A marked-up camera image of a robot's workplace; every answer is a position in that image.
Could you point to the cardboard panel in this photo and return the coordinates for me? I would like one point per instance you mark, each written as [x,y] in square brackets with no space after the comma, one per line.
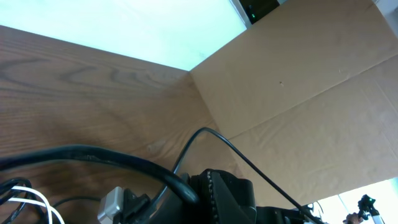
[309,95]

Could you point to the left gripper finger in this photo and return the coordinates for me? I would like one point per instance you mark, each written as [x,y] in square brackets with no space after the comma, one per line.
[224,198]

